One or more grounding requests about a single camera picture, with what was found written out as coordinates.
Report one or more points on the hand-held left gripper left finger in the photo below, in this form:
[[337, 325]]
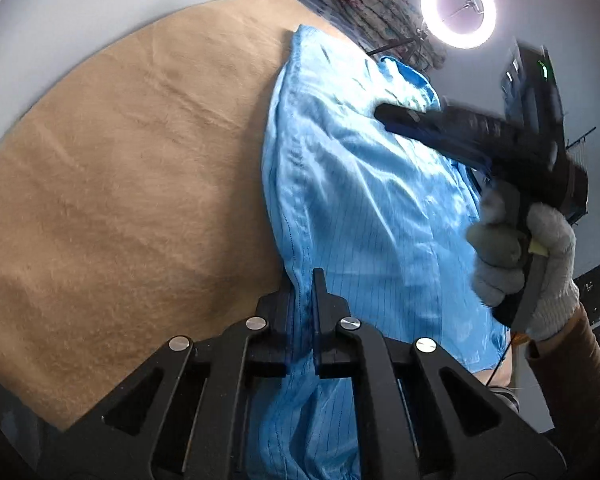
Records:
[[279, 332]]

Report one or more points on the floral quilt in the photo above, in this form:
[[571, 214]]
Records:
[[375, 10]]

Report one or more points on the blue checkered bed sheet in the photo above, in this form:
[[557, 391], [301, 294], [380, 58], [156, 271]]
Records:
[[325, 10]]

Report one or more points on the tan fleece blanket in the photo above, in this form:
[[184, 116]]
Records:
[[130, 160]]

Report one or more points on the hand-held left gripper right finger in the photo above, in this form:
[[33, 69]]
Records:
[[325, 312]]

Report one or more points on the person's right forearm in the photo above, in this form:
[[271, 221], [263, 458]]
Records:
[[575, 375]]

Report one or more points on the light blue striped coverall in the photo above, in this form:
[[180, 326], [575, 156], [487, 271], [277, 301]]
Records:
[[355, 200]]

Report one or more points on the person's right hand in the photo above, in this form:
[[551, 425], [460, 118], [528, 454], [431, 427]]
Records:
[[555, 260]]

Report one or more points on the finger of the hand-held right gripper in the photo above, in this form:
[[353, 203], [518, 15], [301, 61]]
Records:
[[440, 117], [455, 147]]

